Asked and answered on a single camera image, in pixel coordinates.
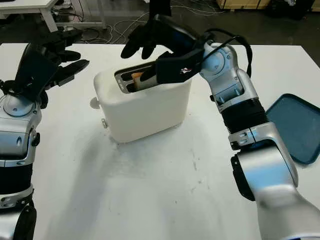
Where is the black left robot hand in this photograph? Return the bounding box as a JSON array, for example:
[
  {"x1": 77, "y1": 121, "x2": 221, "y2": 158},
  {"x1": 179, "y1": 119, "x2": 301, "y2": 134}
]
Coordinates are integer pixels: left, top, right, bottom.
[{"x1": 4, "y1": 30, "x2": 90, "y2": 110}]

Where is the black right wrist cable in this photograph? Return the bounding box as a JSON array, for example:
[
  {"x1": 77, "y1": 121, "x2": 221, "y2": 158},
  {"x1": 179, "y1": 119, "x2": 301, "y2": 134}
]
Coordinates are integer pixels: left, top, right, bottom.
[{"x1": 203, "y1": 27, "x2": 252, "y2": 77}]

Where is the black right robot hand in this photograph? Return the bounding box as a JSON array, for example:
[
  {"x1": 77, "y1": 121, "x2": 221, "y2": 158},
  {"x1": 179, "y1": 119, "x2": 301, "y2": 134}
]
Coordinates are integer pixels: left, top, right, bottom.
[{"x1": 120, "y1": 13, "x2": 205, "y2": 88}]

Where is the blue plastic tray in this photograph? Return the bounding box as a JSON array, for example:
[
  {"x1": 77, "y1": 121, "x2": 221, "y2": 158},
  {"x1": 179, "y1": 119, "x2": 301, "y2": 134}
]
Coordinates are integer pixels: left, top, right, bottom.
[{"x1": 264, "y1": 93, "x2": 320, "y2": 165}]

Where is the white desk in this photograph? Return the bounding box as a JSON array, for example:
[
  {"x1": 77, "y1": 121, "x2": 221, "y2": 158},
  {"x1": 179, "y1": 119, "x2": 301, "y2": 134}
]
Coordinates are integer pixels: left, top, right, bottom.
[{"x1": 0, "y1": 0, "x2": 106, "y2": 33}]

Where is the person in black trousers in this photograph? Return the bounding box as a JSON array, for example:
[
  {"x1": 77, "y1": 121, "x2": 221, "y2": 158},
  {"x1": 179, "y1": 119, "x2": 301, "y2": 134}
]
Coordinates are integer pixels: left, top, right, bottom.
[{"x1": 148, "y1": 0, "x2": 172, "y2": 21}]

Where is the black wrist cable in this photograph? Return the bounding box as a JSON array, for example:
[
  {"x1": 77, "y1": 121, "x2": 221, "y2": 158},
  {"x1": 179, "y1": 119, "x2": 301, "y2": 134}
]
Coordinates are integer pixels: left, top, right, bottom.
[
  {"x1": 0, "y1": 79, "x2": 18, "y2": 96},
  {"x1": 203, "y1": 27, "x2": 252, "y2": 77}
]

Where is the wooden crate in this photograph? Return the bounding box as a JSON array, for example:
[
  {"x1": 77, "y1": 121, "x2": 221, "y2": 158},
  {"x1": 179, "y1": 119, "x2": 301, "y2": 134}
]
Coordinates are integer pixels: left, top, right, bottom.
[{"x1": 216, "y1": 0, "x2": 272, "y2": 11}]

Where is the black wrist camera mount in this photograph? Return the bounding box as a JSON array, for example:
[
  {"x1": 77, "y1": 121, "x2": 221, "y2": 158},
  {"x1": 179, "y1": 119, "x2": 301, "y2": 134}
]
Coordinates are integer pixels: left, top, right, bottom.
[
  {"x1": 23, "y1": 51, "x2": 62, "y2": 95},
  {"x1": 154, "y1": 48, "x2": 205, "y2": 85}
]

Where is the cream two-slot toaster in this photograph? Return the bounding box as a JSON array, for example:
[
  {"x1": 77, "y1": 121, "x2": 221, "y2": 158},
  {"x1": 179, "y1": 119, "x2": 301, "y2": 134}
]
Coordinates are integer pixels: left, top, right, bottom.
[{"x1": 89, "y1": 61, "x2": 193, "y2": 145}]

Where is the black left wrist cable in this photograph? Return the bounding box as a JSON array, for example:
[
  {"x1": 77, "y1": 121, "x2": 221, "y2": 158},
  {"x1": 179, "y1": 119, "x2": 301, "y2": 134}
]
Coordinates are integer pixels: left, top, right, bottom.
[{"x1": 0, "y1": 79, "x2": 18, "y2": 96}]

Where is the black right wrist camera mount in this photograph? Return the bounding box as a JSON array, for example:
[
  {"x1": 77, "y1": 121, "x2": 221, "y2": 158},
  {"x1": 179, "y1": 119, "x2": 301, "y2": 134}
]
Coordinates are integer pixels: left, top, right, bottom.
[{"x1": 154, "y1": 48, "x2": 205, "y2": 85}]

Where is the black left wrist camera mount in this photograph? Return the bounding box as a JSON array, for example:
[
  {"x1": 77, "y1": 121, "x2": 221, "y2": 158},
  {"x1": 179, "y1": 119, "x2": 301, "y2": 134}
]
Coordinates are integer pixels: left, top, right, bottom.
[{"x1": 23, "y1": 51, "x2": 62, "y2": 95}]

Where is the slice of toast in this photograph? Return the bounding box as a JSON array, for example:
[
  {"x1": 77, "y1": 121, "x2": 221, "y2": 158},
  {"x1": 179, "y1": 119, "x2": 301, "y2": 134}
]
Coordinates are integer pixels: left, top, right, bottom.
[{"x1": 131, "y1": 71, "x2": 158, "y2": 91}]

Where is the black bag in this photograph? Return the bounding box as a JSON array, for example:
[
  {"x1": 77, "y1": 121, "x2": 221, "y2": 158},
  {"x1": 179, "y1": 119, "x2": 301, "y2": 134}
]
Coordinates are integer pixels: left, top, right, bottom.
[{"x1": 264, "y1": 0, "x2": 316, "y2": 21}]

